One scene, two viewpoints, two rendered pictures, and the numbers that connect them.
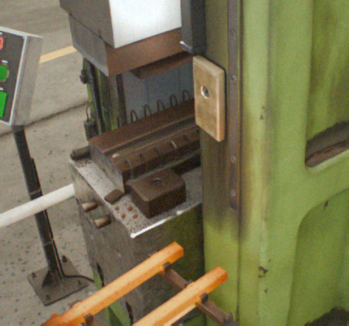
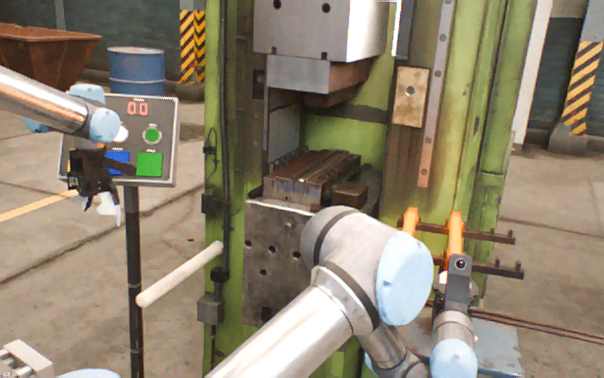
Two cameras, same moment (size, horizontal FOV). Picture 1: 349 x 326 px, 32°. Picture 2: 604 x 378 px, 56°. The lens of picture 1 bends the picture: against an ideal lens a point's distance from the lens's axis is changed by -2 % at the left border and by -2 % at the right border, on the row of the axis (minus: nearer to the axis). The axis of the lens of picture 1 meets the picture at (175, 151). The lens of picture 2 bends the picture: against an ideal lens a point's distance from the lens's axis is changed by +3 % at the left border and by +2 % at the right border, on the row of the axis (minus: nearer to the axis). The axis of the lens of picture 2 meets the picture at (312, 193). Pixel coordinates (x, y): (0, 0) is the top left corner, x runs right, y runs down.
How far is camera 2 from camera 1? 127 cm
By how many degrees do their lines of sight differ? 38
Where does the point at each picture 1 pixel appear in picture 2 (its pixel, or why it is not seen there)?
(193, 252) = not seen: hidden behind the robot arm
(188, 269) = not seen: hidden behind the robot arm
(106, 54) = (329, 72)
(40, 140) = (12, 300)
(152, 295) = not seen: hidden behind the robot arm
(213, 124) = (417, 114)
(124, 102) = (268, 154)
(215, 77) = (425, 73)
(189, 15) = (409, 28)
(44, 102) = not seen: outside the picture
